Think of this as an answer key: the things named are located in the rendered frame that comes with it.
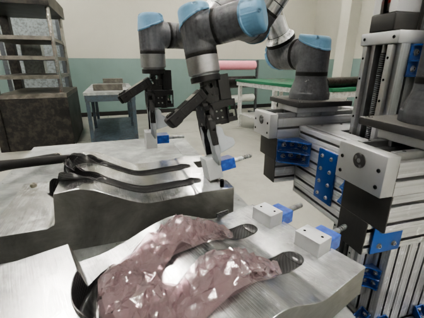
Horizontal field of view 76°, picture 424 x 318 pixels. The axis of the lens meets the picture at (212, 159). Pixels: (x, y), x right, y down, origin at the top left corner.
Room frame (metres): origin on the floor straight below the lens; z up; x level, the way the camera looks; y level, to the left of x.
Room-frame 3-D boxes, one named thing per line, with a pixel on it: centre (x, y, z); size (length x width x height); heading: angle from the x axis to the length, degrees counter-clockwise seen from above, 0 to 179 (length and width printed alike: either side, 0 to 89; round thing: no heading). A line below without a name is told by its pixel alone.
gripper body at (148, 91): (0.89, 0.17, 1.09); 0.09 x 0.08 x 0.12; 109
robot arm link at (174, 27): (0.93, 0.09, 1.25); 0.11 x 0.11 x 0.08; 33
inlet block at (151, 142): (0.90, 0.16, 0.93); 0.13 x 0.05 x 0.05; 109
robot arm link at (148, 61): (0.89, 0.18, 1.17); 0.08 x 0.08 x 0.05
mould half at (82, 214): (0.63, 0.23, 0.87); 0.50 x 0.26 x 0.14; 109
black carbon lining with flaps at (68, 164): (0.63, 0.21, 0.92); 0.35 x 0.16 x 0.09; 109
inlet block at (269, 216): (0.53, -0.15, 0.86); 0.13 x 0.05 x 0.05; 126
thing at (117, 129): (4.84, 1.74, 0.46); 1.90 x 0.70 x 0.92; 19
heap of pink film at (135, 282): (0.33, 0.03, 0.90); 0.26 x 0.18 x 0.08; 126
